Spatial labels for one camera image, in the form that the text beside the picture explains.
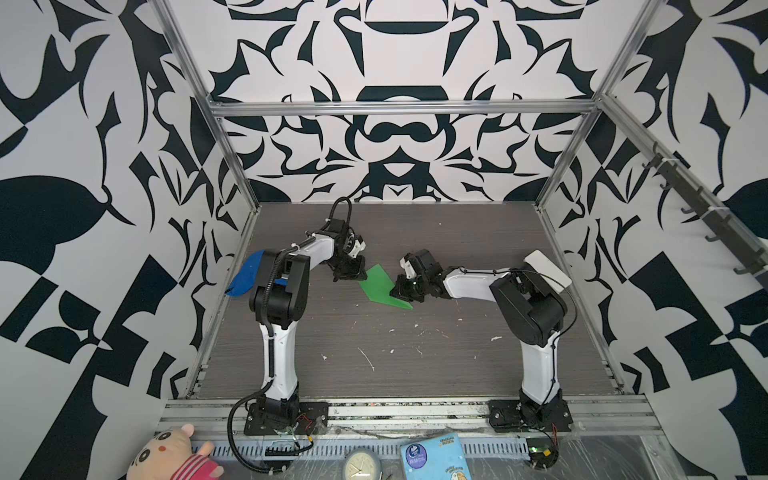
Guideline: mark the round clock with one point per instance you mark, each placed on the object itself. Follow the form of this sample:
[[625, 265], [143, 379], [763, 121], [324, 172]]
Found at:
[[362, 464]]

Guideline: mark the white cable duct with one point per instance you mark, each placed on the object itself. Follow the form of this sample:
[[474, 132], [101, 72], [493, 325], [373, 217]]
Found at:
[[336, 448]]

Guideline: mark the small electronics board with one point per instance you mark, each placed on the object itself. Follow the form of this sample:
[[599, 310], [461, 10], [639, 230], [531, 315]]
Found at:
[[543, 454]]

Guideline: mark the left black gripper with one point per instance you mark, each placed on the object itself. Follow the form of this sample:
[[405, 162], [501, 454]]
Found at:
[[360, 269]]

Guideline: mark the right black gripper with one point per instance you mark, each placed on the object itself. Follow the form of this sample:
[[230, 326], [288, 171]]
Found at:
[[400, 290]]

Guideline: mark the blue cloth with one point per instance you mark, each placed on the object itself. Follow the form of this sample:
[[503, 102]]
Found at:
[[244, 280]]

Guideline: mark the green square paper sheet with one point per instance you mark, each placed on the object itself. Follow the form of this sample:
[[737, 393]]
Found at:
[[377, 287]]

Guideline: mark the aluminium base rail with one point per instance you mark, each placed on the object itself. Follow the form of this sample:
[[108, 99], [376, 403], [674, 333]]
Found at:
[[590, 414]]

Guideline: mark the blue booklet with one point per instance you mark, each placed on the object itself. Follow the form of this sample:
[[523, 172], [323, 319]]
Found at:
[[439, 458]]

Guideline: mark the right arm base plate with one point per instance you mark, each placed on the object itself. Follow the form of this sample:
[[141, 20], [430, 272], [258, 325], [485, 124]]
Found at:
[[525, 414]]

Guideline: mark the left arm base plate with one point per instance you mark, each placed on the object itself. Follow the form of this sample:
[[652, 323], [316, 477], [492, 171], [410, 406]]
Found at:
[[266, 417]]

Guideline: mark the plush toy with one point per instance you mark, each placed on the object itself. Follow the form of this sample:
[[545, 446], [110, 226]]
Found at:
[[169, 456]]

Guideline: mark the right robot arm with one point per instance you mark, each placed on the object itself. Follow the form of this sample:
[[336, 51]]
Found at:
[[529, 298]]

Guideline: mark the white box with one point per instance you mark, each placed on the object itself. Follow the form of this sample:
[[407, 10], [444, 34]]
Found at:
[[552, 274]]

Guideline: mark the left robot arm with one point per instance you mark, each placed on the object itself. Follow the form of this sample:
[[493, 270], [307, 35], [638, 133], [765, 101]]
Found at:
[[279, 299]]

